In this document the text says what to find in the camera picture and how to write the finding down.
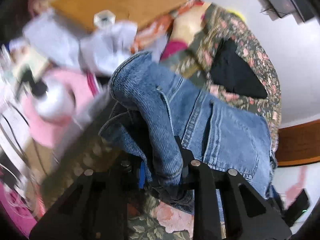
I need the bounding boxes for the blue denim jeans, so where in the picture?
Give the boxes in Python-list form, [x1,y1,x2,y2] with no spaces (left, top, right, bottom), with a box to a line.
[100,52,272,213]

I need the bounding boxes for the floral dark green bedspread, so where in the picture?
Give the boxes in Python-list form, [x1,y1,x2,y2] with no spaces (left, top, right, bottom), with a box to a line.
[41,4,281,239]

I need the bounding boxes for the pink garment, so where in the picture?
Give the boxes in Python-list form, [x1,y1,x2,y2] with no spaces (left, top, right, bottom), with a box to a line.
[16,68,99,148]

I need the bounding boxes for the white cloth pile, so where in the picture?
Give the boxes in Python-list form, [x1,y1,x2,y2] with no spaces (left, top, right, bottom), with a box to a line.
[22,8,168,77]

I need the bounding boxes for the black cloth on bed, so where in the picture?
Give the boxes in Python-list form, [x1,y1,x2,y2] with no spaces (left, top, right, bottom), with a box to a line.
[210,39,267,99]

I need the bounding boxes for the brown wooden lap desk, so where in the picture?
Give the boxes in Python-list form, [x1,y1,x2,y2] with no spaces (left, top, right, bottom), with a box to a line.
[49,0,187,32]

